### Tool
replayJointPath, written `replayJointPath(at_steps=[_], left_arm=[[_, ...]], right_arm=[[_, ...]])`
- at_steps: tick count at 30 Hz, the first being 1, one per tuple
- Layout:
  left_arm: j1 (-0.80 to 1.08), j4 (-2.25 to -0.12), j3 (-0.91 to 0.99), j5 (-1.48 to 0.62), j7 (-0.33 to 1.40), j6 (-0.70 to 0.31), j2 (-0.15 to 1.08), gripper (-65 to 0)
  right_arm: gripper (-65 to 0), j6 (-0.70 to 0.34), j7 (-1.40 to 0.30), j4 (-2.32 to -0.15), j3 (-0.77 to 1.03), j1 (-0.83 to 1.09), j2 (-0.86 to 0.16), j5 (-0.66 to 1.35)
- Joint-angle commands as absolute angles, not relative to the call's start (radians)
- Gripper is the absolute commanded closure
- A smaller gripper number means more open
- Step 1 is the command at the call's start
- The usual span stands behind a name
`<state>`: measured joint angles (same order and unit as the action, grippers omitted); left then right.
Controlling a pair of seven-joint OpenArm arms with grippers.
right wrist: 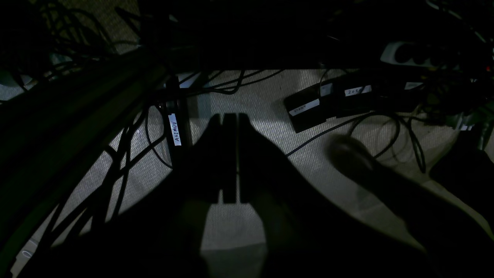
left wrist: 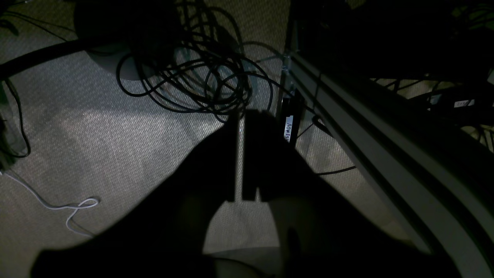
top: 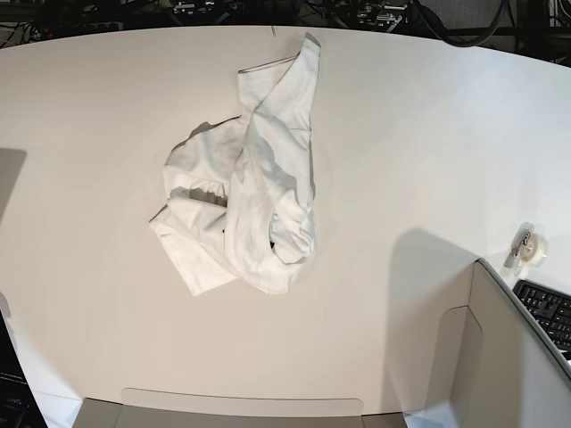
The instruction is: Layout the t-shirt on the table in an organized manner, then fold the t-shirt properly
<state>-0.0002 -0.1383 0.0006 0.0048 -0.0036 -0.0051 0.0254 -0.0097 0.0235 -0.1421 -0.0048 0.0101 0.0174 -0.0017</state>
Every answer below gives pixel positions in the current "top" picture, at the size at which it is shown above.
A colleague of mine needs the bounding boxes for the white printed t-shirt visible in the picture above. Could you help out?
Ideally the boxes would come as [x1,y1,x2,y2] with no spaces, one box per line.
[150,35,321,295]

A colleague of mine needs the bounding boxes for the grey right partition panel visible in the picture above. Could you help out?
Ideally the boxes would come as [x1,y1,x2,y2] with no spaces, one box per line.
[404,260,570,427]

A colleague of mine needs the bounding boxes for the grey front partition panel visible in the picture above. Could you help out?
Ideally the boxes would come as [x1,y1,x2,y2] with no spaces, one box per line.
[74,388,406,427]

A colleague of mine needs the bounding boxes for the black computer keyboard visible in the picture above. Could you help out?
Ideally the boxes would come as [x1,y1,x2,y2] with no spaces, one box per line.
[512,280,571,360]

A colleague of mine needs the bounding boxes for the grey partition panel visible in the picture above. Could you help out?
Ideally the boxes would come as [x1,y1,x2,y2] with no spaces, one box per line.
[404,260,570,427]
[74,388,406,427]

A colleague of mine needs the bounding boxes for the clear tape dispenser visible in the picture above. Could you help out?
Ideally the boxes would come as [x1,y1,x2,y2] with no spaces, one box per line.
[503,222,549,269]

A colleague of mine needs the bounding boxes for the black background cables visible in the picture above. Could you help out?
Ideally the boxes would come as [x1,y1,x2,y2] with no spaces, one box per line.
[0,0,571,68]

